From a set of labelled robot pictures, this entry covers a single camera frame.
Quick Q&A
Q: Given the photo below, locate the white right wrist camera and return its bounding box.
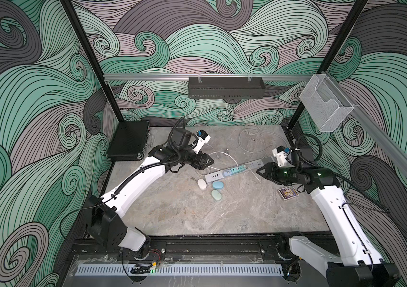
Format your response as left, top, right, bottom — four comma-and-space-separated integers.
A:
272, 146, 291, 167

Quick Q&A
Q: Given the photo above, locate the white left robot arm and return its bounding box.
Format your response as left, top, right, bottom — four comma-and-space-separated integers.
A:
83, 124, 214, 258

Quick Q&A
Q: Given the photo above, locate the white slotted cable duct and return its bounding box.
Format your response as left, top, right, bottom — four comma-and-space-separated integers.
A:
74, 263, 284, 277

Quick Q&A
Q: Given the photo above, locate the blue earbud case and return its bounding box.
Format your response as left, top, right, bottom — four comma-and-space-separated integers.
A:
212, 181, 224, 190

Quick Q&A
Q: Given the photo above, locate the white earbud case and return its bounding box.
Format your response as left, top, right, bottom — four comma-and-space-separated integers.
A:
197, 179, 207, 190

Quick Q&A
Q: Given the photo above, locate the yellowed white charger cable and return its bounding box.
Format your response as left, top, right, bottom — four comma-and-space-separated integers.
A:
238, 123, 292, 184

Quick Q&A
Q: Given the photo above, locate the blue USB wall charger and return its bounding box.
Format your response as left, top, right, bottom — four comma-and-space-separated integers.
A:
223, 169, 233, 177

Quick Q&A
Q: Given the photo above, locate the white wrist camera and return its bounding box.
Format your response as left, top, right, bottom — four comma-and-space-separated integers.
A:
272, 146, 291, 167
193, 130, 211, 154

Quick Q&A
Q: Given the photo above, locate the green earbud case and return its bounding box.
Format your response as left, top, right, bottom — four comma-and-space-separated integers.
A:
211, 190, 222, 201

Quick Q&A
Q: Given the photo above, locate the black carbon-pattern briefcase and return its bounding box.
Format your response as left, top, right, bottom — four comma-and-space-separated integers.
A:
107, 121, 150, 161

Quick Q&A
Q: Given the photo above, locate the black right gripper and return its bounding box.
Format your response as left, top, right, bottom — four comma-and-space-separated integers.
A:
255, 161, 299, 184

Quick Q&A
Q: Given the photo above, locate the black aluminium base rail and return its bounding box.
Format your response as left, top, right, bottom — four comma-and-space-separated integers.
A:
70, 234, 337, 263

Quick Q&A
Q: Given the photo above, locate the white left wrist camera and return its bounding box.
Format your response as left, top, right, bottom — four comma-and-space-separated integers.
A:
193, 130, 211, 154

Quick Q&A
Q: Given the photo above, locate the teal wall charger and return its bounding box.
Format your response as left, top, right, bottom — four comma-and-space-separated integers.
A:
232, 166, 246, 174

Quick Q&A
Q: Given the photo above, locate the cream white charger cable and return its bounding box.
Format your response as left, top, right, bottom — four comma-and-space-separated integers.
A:
206, 150, 240, 173

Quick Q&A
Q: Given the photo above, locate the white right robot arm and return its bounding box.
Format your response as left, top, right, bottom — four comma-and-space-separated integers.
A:
257, 135, 401, 287

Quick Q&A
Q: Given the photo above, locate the white power strip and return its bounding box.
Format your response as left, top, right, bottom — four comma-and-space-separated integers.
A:
204, 157, 274, 183

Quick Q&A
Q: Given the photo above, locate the aluminium wall rail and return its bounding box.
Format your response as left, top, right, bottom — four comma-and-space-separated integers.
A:
103, 73, 312, 82

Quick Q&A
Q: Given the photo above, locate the aluminium right side rail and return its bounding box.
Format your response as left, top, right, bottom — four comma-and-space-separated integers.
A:
330, 77, 407, 180

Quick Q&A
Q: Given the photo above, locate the black perforated wall tray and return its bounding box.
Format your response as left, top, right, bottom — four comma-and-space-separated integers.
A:
188, 77, 266, 102

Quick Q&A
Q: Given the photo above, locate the clear acrylic wall holder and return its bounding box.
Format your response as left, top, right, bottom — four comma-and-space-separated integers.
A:
300, 74, 354, 133

